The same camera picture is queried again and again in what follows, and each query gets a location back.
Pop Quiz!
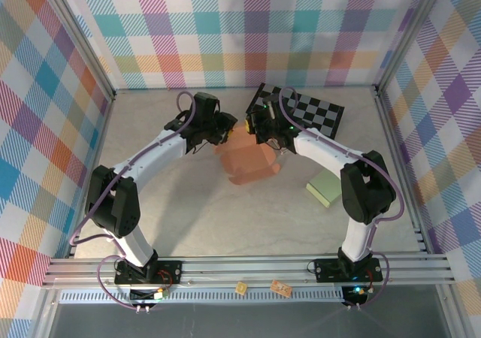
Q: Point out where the orange paper box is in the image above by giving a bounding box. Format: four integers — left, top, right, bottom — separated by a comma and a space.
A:
213, 122, 282, 186

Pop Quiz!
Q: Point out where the light green paper box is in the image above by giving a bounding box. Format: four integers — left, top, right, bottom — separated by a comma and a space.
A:
305, 171, 343, 208

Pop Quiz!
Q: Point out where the black grey chessboard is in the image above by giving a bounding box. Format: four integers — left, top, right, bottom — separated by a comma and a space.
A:
246, 82, 346, 138

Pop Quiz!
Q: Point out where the small orange printed card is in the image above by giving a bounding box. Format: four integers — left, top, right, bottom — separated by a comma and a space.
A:
269, 279, 292, 299

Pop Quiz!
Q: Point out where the black connector board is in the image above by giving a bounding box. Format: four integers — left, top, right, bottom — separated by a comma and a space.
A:
129, 288, 168, 304
342, 285, 368, 306

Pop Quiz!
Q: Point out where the aluminium frame side rail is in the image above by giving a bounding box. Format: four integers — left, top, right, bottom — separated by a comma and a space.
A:
374, 86, 432, 255
65, 89, 116, 260

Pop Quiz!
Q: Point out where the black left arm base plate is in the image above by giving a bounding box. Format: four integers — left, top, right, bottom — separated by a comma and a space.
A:
113, 258, 184, 287

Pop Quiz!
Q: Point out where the aluminium frame cross rail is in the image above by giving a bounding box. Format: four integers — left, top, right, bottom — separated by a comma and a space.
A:
41, 253, 458, 290

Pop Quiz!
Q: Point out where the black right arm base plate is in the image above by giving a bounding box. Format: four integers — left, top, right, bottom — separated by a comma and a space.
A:
313, 257, 384, 283

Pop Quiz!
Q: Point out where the aluminium frame corner post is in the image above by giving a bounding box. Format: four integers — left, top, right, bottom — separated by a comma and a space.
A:
35, 0, 116, 102
375, 0, 451, 91

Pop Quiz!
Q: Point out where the slotted grey cable duct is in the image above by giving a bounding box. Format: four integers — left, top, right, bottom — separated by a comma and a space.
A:
59, 288, 345, 304

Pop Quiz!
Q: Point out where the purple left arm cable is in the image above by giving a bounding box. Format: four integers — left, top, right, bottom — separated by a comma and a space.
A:
69, 91, 196, 311

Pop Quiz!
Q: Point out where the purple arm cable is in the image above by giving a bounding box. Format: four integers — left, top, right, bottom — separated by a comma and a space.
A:
69, 91, 196, 311
277, 86, 405, 311

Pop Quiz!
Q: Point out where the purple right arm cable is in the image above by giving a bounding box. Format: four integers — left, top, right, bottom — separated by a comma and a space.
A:
277, 86, 405, 311

